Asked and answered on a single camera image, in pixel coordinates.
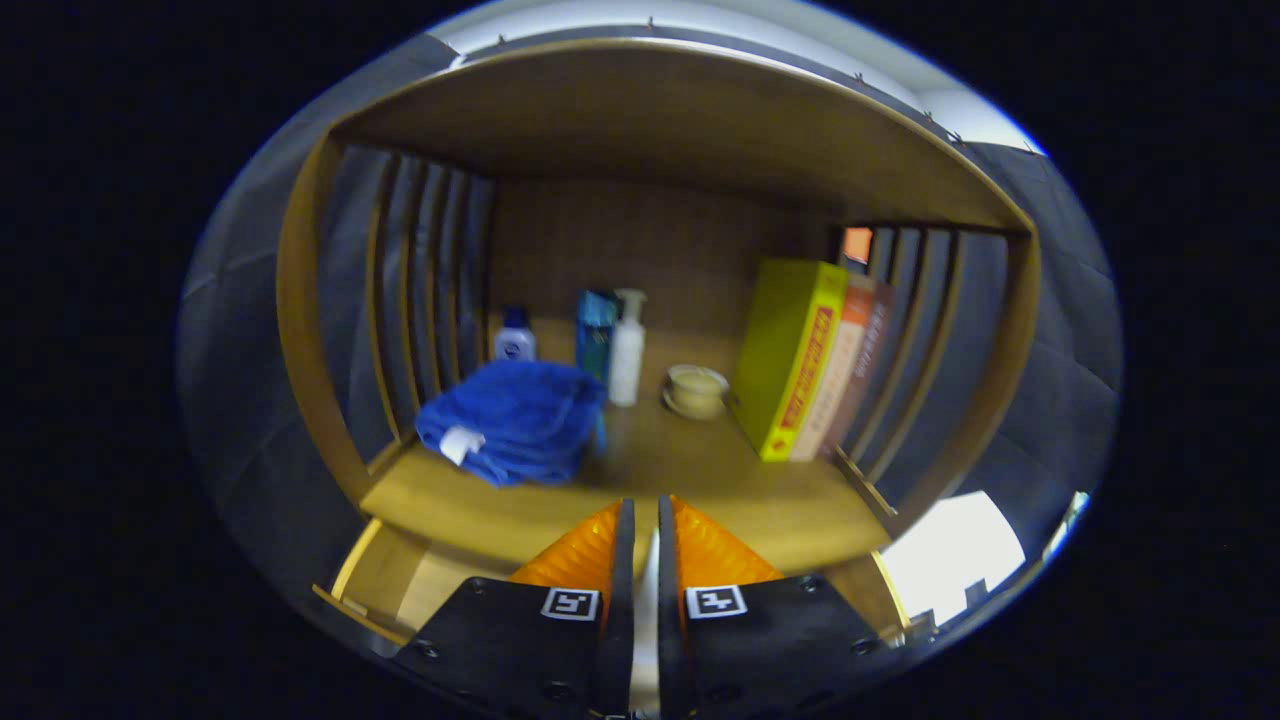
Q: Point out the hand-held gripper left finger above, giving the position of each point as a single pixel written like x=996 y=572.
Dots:
x=620 y=620

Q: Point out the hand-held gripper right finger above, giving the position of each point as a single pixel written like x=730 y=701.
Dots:
x=667 y=620

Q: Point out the wooden countertop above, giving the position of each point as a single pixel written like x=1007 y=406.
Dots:
x=720 y=490

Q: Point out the brown wooden cabinet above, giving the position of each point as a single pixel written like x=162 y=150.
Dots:
x=650 y=110

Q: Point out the folded blue towel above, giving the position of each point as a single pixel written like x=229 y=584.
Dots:
x=520 y=410

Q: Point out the beige lidded teacup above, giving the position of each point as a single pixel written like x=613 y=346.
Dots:
x=696 y=388

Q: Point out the white pump bottle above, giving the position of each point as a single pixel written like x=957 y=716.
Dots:
x=627 y=355

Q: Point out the teal blue carton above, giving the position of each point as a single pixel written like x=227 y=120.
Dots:
x=597 y=335

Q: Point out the thick yellow book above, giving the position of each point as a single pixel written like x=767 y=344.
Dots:
x=790 y=360

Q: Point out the white side table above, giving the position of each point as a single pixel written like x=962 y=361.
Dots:
x=950 y=555

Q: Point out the small white blue-capped bottle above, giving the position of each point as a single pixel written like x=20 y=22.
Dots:
x=514 y=338

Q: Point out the orange and white book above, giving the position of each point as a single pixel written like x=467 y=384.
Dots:
x=838 y=370

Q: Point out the brown book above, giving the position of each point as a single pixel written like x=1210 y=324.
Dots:
x=868 y=360

